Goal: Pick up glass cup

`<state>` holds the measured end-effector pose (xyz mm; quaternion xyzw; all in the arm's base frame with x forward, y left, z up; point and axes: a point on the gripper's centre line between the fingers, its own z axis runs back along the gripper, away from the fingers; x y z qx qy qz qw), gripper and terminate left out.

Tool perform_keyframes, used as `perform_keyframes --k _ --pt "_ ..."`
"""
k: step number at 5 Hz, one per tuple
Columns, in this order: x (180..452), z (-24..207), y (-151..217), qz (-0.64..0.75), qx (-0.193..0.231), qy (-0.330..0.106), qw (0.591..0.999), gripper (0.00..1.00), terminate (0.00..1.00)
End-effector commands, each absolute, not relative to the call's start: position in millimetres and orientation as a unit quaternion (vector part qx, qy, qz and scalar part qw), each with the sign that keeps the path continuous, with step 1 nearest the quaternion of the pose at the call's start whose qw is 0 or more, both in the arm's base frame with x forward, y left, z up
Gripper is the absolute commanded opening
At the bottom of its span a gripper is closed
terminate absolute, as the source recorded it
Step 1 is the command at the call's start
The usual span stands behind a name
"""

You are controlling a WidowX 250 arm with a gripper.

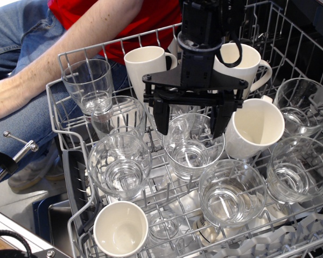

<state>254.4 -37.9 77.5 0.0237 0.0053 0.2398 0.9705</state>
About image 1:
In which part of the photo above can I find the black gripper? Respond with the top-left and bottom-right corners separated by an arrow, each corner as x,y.
142,32 -> 248,138

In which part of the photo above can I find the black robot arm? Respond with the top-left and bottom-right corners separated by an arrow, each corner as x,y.
142,1 -> 248,138

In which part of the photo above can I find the person's bare forearm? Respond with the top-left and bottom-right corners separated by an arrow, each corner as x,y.
0,1 -> 143,119

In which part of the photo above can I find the glass cup behind gripper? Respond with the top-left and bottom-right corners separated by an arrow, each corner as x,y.
144,103 -> 217,143

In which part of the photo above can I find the centre glass cup under gripper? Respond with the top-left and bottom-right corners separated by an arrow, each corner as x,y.
163,113 -> 226,181

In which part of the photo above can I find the glass cup middle left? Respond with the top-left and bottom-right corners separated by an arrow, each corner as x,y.
91,96 -> 146,139

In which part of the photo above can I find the large glass cup front left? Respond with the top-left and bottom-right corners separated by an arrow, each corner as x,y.
87,133 -> 152,200

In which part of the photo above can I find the glass cup front centre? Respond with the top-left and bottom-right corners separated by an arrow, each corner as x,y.
199,159 -> 266,228

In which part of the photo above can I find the tall glass cup back left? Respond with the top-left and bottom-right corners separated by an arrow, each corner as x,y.
61,59 -> 114,121

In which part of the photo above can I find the glass cup back right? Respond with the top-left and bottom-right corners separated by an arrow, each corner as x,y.
273,77 -> 323,137

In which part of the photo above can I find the small glass cup bottom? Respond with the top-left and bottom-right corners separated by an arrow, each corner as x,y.
149,211 -> 179,241

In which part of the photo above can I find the glass cup front right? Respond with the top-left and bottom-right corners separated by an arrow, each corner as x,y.
266,137 -> 323,203

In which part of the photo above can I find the white cup front left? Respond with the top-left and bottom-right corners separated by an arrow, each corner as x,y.
93,201 -> 149,257

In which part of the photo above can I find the white mug tilted centre right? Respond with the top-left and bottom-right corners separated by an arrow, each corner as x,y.
224,95 -> 285,160

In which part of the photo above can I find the white mug back left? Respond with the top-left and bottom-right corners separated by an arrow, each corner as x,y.
124,46 -> 178,103

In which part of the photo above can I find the white mug back right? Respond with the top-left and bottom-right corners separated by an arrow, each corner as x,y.
213,42 -> 272,99

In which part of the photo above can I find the red shirt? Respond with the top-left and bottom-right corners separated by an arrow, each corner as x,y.
48,0 -> 181,64

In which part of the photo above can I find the grey shoe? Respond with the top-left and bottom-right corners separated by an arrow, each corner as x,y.
8,157 -> 65,191

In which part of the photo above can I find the black metal clamp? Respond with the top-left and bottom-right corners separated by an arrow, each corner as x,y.
0,131 -> 39,182

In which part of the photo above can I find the black cable loop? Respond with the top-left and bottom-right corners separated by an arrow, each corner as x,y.
215,29 -> 243,68

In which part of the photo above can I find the grey wire dishwasher rack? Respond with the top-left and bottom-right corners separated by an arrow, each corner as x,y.
47,1 -> 323,257

